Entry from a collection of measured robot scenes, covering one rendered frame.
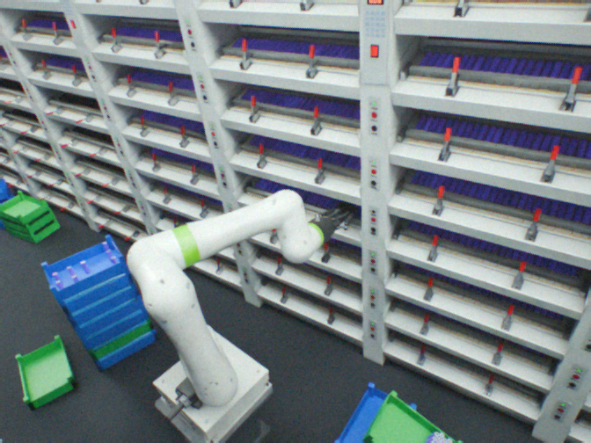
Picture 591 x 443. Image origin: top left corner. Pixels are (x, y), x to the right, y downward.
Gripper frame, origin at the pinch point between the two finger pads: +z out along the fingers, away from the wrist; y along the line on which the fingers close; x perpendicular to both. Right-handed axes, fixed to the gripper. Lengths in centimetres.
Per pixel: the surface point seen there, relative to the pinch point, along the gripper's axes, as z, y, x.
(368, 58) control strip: -20, -12, -56
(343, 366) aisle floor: 3, -3, 77
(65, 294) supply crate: -63, 94, 41
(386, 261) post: -1.8, -17.9, 15.1
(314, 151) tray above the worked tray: 3.0, 17.7, -18.6
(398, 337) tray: 15, -22, 60
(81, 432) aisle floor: -77, 78, 96
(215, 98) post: -14, 52, -36
